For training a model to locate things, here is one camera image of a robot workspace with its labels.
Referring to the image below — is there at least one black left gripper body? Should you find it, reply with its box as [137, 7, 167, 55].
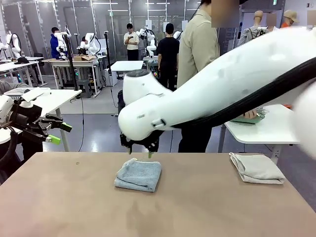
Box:
[11, 103, 43, 129]

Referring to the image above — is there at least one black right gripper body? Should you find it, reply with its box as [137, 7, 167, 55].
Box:
[120, 129, 165, 153]

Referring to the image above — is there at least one black tripod pole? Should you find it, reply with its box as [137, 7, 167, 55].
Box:
[103, 31, 112, 74]
[63, 33, 79, 91]

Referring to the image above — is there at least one white framed work table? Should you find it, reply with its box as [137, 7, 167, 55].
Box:
[41, 55, 104, 96]
[0, 57, 45, 87]

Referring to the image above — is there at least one black right arm cable sleeve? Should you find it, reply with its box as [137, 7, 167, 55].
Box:
[172, 56, 316, 129]

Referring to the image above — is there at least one beige towel with loop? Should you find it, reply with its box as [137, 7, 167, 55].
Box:
[229, 152, 286, 185]

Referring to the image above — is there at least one green towel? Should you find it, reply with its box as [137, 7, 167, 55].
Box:
[231, 108, 270, 124]

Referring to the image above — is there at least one person in black shirt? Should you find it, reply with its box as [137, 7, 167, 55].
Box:
[156, 23, 180, 91]

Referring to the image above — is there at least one white side table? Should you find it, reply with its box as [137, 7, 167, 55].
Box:
[223, 103, 302, 165]

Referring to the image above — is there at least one person in cream sweater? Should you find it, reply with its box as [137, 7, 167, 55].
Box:
[123, 23, 141, 62]

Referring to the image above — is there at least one person's bare hand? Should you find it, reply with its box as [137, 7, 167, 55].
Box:
[243, 110, 259, 121]

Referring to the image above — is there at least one person in blue jacket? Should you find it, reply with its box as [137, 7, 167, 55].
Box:
[50, 26, 69, 60]

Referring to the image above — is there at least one plain white table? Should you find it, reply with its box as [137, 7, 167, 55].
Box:
[108, 60, 145, 80]

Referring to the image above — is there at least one mannequin in grey shirt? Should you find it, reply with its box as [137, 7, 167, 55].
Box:
[237, 10, 270, 47]

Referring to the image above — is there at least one person with tan cap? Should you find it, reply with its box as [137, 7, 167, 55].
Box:
[280, 9, 300, 29]

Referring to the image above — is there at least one light blue terry towel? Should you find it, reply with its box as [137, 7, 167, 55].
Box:
[114, 158, 162, 193]

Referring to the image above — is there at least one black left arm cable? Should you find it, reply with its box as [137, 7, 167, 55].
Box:
[0, 124, 20, 173]

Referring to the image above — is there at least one grey plastic stool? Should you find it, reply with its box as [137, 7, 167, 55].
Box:
[76, 79, 93, 99]

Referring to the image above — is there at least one person in beige shirt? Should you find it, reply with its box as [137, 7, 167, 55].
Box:
[177, 0, 240, 153]

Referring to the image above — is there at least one white table with grey leg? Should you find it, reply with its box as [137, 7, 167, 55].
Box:
[0, 88, 82, 152]

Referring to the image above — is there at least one white lattice basket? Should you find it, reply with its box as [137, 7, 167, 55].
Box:
[3, 87, 51, 101]

